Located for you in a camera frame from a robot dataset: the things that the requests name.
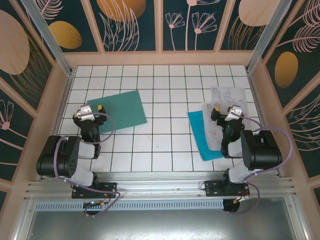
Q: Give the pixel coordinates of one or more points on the paper sheet with red stamp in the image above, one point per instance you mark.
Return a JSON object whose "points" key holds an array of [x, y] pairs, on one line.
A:
{"points": [[211, 132]]}

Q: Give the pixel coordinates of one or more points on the green paper folder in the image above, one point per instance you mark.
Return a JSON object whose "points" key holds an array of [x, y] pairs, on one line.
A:
{"points": [[122, 110]]}

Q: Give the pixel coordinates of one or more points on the blue paper folder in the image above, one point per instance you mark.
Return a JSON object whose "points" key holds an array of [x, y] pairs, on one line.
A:
{"points": [[200, 135]]}

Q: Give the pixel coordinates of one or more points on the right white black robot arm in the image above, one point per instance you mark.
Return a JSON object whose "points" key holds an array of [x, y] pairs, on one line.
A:
{"points": [[262, 152]]}

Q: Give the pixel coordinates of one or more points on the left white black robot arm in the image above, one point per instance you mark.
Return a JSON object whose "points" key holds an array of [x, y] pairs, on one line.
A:
{"points": [[62, 157]]}

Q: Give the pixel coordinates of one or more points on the grey sheet metal panel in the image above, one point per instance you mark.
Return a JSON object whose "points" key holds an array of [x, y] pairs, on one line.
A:
{"points": [[160, 226]]}

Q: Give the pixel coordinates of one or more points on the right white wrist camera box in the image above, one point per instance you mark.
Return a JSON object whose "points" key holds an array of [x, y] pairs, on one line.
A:
{"points": [[235, 111]]}

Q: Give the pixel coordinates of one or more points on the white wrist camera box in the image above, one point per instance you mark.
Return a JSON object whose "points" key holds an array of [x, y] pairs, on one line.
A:
{"points": [[235, 111], [85, 112]]}

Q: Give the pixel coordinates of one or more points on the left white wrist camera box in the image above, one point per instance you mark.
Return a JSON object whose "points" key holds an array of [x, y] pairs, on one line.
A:
{"points": [[85, 112]]}

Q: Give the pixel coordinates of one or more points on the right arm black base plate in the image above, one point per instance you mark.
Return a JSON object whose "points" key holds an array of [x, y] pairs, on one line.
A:
{"points": [[212, 187]]}

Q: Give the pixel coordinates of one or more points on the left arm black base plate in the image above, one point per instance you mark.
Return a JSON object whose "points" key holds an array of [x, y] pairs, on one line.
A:
{"points": [[110, 187]]}

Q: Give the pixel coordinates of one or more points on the aluminium mounting rail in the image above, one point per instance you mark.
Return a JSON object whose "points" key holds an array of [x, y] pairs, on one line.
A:
{"points": [[162, 183]]}

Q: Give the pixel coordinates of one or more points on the aluminium frame post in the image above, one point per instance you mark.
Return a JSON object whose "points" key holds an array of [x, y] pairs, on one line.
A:
{"points": [[50, 37], [267, 32]]}

